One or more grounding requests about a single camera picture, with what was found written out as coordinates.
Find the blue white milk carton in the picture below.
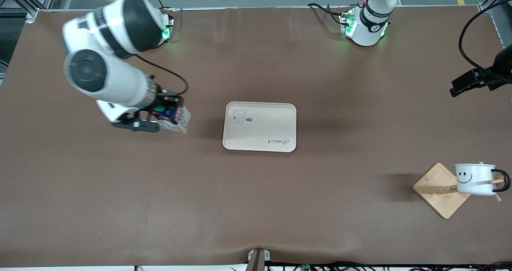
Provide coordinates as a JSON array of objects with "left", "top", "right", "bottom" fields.
[{"left": 154, "top": 104, "right": 192, "bottom": 135}]

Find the white smiley mug black handle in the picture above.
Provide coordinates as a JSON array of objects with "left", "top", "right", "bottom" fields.
[{"left": 454, "top": 162, "right": 511, "bottom": 197}]

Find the wooden cup rack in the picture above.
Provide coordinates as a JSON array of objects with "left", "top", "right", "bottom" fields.
[{"left": 413, "top": 161, "right": 505, "bottom": 219}]

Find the beige plastic tray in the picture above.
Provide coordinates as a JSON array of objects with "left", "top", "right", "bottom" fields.
[{"left": 222, "top": 102, "right": 297, "bottom": 153}]

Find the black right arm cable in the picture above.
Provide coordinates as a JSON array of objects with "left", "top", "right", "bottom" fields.
[{"left": 134, "top": 54, "right": 189, "bottom": 97}]

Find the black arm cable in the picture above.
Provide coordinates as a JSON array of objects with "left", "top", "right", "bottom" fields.
[
  {"left": 134, "top": 54, "right": 189, "bottom": 97},
  {"left": 458, "top": 0, "right": 512, "bottom": 82}
]

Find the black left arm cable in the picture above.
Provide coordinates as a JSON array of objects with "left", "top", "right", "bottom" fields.
[{"left": 458, "top": 0, "right": 512, "bottom": 82}]

